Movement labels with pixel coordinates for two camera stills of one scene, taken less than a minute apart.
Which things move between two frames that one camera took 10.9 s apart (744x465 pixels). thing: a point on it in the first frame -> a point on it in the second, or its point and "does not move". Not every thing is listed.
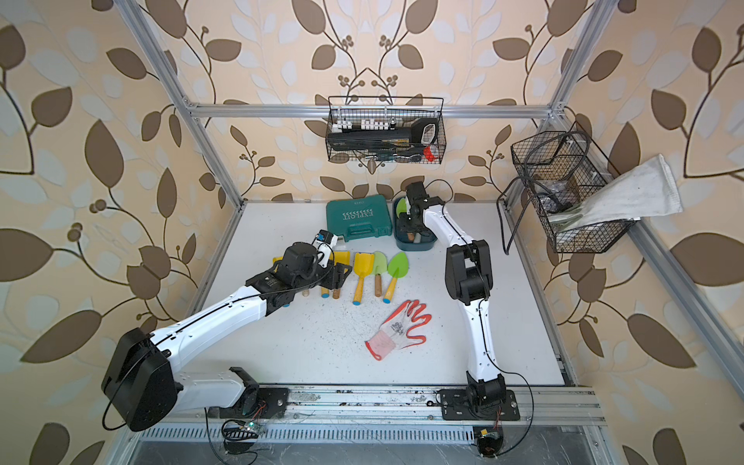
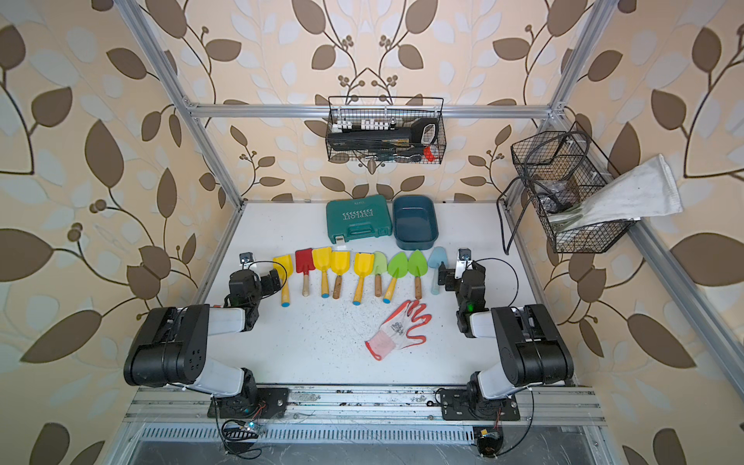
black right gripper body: x=408 y=224 -> x=452 y=284
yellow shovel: x=364 y=265 does not move
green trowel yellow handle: x=397 y=267 does not move
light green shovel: x=380 y=265 does not move
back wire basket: x=398 y=130 does not move
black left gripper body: x=327 y=279 -> x=268 y=286
